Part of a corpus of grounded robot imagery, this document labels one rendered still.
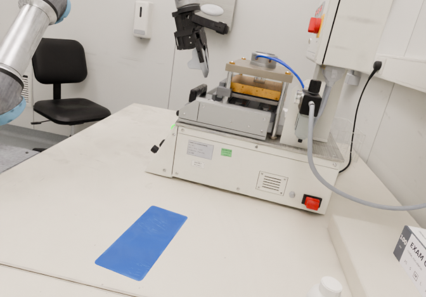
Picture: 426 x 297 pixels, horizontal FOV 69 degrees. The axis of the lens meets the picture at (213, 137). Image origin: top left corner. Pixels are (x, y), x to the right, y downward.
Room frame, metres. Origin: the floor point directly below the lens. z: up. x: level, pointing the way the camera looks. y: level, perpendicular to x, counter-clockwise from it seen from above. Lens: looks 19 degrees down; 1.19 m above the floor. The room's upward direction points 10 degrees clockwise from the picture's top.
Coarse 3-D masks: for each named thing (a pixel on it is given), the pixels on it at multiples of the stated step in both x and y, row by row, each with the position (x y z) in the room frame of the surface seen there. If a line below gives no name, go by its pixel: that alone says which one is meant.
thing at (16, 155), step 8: (0, 144) 0.87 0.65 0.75; (0, 152) 0.82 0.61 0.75; (8, 152) 0.82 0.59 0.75; (16, 152) 0.83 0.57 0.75; (24, 152) 0.84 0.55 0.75; (32, 152) 0.85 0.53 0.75; (40, 152) 0.86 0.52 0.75; (0, 160) 0.77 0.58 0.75; (8, 160) 0.78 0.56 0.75; (16, 160) 0.79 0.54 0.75; (24, 160) 0.80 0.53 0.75; (0, 168) 0.73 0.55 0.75; (8, 168) 0.74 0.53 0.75
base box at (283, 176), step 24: (168, 144) 0.83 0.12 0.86; (192, 144) 0.82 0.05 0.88; (216, 144) 0.81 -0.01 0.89; (240, 144) 0.80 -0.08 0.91; (168, 168) 0.83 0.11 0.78; (192, 168) 0.82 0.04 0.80; (216, 168) 0.81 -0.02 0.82; (240, 168) 0.80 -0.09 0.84; (264, 168) 0.79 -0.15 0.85; (288, 168) 0.78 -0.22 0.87; (336, 168) 0.76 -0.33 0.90; (240, 192) 0.80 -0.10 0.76; (264, 192) 0.78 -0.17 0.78; (288, 192) 0.77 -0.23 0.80; (312, 192) 0.76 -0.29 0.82
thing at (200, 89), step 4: (204, 84) 1.05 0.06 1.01; (196, 88) 0.95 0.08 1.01; (200, 88) 0.98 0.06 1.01; (204, 88) 1.03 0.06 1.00; (192, 92) 0.92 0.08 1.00; (196, 92) 0.93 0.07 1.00; (200, 92) 0.98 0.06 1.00; (204, 92) 1.06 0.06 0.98; (192, 96) 0.92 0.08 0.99; (196, 96) 0.93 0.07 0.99; (188, 100) 0.93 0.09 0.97; (192, 100) 0.92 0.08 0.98
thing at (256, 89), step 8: (232, 80) 0.92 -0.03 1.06; (240, 80) 0.95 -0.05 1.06; (248, 80) 0.98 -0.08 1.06; (256, 80) 0.95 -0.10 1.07; (264, 80) 0.95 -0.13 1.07; (232, 88) 0.88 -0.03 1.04; (240, 88) 0.87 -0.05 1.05; (248, 88) 0.87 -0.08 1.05; (256, 88) 0.87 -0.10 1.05; (264, 88) 0.86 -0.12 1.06; (272, 88) 0.89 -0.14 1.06; (280, 88) 0.92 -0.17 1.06; (240, 96) 0.87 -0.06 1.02; (248, 96) 0.87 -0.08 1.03; (256, 96) 0.87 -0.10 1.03; (264, 96) 0.86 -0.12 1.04; (272, 96) 0.86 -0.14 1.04; (272, 104) 0.86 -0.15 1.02
